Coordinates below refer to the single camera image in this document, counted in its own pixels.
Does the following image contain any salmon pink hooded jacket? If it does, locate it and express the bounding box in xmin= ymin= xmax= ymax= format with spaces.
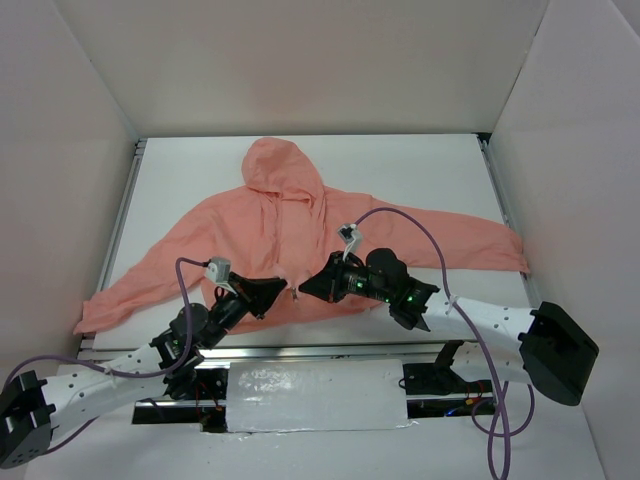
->
xmin=75 ymin=137 xmax=528 ymax=334

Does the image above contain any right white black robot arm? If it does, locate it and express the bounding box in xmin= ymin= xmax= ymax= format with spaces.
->
xmin=299 ymin=248 xmax=599 ymax=406

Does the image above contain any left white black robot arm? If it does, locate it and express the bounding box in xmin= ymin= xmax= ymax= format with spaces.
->
xmin=1 ymin=275 xmax=287 ymax=469

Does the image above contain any white foil covered panel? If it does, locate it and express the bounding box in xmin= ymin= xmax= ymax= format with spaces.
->
xmin=226 ymin=359 xmax=410 ymax=433

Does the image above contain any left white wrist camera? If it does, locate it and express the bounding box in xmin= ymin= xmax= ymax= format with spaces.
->
xmin=205 ymin=257 xmax=231 ymax=290

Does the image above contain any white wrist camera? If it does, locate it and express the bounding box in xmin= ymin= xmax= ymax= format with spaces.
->
xmin=205 ymin=257 xmax=231 ymax=290
xmin=338 ymin=223 xmax=363 ymax=259

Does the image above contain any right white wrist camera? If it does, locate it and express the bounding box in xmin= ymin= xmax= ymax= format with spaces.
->
xmin=338 ymin=223 xmax=363 ymax=259

